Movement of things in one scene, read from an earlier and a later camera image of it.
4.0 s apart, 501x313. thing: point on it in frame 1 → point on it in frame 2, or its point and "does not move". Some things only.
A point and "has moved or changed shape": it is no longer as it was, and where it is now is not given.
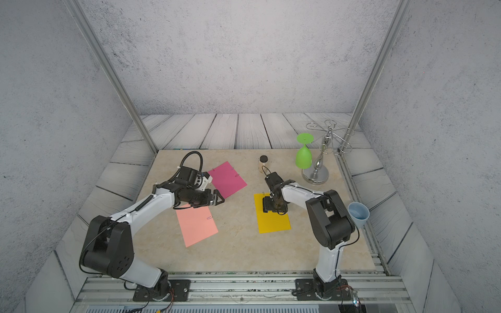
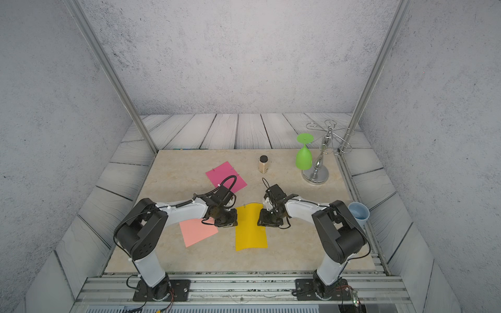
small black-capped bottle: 263,162 does not move
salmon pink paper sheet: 196,223 does not move
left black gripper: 208,201 → 233,222
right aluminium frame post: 398,17 does not move
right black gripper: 267,207 → 264,221
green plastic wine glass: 303,155 does not move
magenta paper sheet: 226,180 does not move
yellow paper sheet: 270,222 has moved or changed shape
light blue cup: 359,213 does not move
